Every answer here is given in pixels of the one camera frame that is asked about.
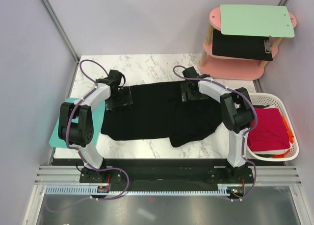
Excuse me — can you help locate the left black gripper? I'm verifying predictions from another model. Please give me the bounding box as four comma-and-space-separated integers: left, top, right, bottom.
105, 87, 132, 113

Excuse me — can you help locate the black t shirt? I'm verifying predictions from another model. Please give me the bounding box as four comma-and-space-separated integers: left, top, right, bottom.
101, 81, 222, 148

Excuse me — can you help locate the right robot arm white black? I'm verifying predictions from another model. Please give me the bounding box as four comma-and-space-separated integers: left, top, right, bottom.
183, 77, 258, 183

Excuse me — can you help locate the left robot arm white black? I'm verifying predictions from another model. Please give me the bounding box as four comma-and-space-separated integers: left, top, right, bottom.
58, 79, 132, 182

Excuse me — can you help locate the pink two-tier shelf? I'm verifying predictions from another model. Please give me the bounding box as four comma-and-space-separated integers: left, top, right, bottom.
199, 6, 297, 80

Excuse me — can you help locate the dark green garment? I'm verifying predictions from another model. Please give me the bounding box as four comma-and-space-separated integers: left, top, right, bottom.
253, 104, 273, 109

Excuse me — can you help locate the white plastic laundry basket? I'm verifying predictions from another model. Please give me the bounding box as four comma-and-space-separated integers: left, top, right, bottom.
247, 93, 299, 162

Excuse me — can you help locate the black clipboard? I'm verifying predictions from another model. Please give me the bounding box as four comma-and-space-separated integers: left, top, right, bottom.
212, 29, 273, 61

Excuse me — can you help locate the magenta t shirt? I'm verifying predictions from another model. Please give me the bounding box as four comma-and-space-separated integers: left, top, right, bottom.
247, 108, 290, 154

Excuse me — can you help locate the green clipboard board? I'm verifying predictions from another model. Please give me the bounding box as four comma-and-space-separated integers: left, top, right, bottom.
220, 4, 295, 38

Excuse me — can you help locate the orange garment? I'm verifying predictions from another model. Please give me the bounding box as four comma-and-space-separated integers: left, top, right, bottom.
272, 116, 295, 158

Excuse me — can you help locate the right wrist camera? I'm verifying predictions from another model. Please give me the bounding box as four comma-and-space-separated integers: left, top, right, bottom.
182, 67, 211, 82

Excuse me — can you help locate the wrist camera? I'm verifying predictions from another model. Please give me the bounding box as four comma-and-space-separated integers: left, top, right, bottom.
182, 67, 211, 82
107, 70, 126, 87

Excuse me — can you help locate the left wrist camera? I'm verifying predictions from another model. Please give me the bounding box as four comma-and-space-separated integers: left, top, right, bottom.
107, 70, 126, 87

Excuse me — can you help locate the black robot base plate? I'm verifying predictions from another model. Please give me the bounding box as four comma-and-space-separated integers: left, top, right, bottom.
79, 159, 253, 192

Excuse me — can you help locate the white slotted cable duct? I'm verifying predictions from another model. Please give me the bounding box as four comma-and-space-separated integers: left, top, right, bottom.
45, 184, 234, 196

